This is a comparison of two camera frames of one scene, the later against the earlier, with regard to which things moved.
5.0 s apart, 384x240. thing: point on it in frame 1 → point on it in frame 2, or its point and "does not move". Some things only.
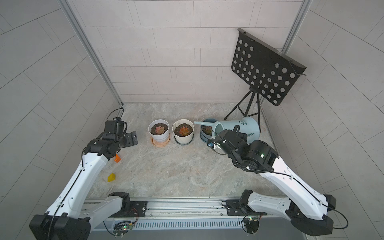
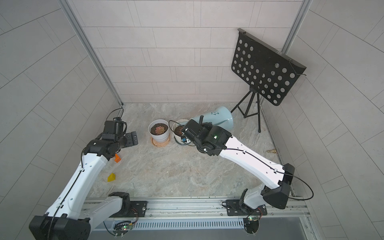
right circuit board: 252,225 does not move
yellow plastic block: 111,177 does not move
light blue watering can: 248,125 → 222,116
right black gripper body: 236,159 → 202,147
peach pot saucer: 160,144 does not move
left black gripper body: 124,141 does not move
